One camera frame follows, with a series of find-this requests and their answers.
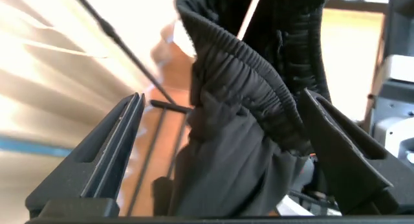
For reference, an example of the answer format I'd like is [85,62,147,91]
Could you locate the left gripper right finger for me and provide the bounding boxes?
[297,87,414,216]

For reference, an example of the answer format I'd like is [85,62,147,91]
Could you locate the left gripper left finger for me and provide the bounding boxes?
[25,92,146,219]

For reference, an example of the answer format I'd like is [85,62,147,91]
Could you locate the black shorts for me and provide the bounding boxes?
[167,0,332,218]

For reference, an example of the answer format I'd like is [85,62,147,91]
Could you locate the pink clothes hanger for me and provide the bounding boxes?
[237,0,265,41]

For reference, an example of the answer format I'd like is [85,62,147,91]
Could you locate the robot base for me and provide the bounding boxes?
[277,0,414,217]

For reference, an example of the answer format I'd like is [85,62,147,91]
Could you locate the black clothes rack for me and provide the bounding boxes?
[69,0,194,217]

